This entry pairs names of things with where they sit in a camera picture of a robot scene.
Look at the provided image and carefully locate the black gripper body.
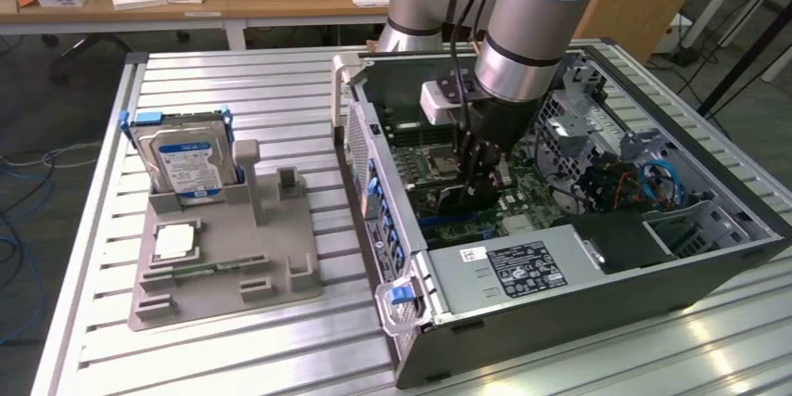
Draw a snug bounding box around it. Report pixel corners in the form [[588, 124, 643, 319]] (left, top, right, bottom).
[[467, 96, 539, 156]]

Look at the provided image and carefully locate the CPU socket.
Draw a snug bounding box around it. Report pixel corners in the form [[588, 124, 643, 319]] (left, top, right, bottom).
[[423, 144, 465, 179]]

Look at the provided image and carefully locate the metal disk bay cage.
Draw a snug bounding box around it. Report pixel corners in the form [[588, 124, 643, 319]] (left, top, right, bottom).
[[535, 88, 624, 170]]

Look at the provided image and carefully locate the expansion slot with blue latch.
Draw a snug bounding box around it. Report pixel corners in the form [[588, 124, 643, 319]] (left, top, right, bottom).
[[420, 213, 475, 228]]

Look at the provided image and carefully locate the green motherboard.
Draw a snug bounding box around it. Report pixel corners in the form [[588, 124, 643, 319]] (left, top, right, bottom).
[[376, 106, 559, 249]]

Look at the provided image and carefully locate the grey power supply unit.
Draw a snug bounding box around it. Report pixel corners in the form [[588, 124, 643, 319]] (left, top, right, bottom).
[[425, 224, 605, 316]]

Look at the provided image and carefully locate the open black PC case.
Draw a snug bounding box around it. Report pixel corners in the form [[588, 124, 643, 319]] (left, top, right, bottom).
[[333, 38, 792, 390]]

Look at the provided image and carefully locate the grey printed parts rack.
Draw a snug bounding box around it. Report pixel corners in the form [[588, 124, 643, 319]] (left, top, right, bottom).
[[127, 138, 323, 332]]

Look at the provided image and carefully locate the hard disk with blue caddy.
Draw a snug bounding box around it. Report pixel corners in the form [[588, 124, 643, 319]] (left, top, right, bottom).
[[116, 106, 240, 206]]

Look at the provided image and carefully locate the bare green RAM stick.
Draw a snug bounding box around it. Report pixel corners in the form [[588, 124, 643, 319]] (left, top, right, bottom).
[[169, 259, 247, 276]]

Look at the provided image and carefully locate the silver CPU chip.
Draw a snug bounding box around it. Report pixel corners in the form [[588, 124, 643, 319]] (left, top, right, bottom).
[[152, 224, 199, 261]]

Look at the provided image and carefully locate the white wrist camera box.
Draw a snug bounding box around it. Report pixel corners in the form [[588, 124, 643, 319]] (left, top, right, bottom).
[[419, 80, 475, 127]]

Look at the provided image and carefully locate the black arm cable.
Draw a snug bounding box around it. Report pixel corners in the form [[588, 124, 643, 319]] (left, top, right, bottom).
[[448, 0, 496, 137]]

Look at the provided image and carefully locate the beige corner stop bracket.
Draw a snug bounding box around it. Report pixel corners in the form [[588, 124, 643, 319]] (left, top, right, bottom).
[[331, 54, 364, 131]]

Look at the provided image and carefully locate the blue disk wire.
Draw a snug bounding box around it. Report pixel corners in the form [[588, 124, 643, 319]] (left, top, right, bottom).
[[640, 159, 685, 205]]

